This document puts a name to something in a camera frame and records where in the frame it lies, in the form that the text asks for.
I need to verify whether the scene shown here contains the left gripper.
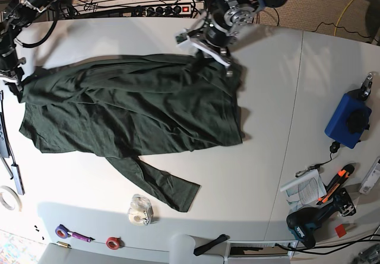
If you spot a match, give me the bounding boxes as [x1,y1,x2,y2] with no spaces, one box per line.
[175,16,238,77]

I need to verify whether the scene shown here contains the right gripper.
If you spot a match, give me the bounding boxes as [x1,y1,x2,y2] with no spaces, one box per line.
[1,49,26,94]

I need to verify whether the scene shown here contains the dark green t-shirt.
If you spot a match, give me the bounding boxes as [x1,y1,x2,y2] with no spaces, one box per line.
[18,54,242,212]

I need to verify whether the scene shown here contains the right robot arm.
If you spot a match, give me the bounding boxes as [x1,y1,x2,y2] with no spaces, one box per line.
[1,0,60,95]

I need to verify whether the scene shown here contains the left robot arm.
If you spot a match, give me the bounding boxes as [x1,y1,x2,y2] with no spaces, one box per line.
[175,0,287,77]

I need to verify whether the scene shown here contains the black power strip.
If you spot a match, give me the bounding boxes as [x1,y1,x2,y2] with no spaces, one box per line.
[131,5,194,17]

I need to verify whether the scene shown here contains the white tape roll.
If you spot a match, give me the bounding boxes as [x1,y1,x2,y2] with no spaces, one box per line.
[0,186,22,212]

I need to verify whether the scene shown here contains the silver carabiner clip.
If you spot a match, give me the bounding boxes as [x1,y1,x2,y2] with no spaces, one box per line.
[295,164,321,178]

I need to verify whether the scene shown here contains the blue plastic box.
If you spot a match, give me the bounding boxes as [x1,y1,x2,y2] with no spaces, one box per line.
[324,89,372,149]

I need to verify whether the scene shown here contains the white paper manual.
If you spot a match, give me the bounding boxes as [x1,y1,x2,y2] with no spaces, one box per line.
[280,169,327,212]

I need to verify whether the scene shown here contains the purple tape roll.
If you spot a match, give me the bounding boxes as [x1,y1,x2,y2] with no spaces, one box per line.
[55,224,71,239]

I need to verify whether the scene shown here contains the metal clamp tool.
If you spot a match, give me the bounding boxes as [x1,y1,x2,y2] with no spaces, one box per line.
[359,72,374,101]

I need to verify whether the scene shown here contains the brass small cylinder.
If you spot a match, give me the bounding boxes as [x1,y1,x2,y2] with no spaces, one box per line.
[56,241,71,249]

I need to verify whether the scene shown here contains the orange black utility knife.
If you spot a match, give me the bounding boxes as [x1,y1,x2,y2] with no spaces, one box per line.
[316,164,355,206]

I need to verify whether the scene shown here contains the red tape roll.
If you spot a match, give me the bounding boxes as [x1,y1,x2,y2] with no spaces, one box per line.
[106,237,121,250]

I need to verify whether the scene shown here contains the red square sticker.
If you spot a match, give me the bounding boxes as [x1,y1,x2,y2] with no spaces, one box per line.
[335,224,347,238]

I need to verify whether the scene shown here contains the black strap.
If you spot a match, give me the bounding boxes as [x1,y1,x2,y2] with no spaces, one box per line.
[193,234,229,256]

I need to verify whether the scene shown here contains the yellow cable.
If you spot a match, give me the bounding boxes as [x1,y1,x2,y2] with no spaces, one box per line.
[333,0,365,36]

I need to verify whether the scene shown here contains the black cordless drill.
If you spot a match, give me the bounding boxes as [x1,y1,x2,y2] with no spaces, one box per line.
[286,187,356,249]

